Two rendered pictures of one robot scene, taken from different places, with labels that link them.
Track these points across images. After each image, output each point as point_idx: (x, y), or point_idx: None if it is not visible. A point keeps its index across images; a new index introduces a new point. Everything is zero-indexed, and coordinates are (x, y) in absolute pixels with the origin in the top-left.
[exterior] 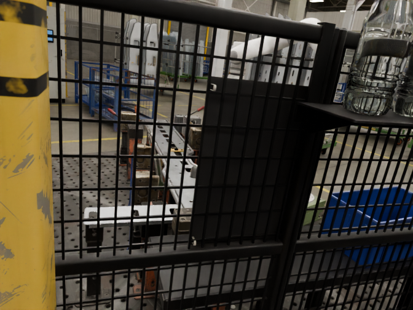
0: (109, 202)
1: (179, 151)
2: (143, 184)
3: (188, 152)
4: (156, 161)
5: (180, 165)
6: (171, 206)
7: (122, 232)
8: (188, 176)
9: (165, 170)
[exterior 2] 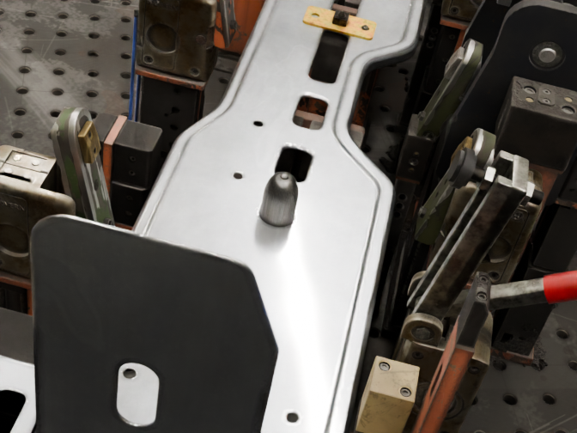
0: None
1: (347, 31)
2: (9, 214)
3: (382, 48)
4: (58, 143)
5: (282, 124)
6: (20, 381)
7: None
8: (254, 204)
9: (191, 138)
